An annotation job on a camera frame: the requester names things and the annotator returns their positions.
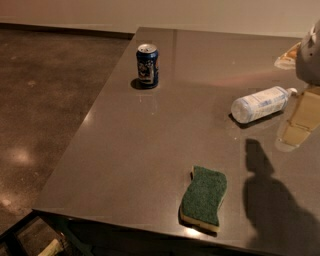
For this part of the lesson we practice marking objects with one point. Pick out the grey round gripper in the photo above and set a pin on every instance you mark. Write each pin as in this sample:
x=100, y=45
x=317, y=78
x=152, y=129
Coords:
x=309, y=58

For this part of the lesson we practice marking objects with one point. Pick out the clear blue plastic bottle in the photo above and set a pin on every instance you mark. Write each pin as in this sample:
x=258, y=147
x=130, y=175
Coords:
x=261, y=104

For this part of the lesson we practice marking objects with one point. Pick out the green yellow sponge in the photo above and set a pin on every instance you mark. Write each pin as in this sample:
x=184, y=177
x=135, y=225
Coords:
x=203, y=198

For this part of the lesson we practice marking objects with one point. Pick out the blue soda can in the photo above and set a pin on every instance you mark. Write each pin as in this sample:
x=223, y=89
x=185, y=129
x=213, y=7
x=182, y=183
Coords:
x=147, y=65

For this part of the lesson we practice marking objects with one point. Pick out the pale object under table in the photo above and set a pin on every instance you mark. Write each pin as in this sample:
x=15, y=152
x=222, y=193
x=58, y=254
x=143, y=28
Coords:
x=53, y=249

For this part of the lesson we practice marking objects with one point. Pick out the dark table frame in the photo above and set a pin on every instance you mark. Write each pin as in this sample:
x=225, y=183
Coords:
x=34, y=232

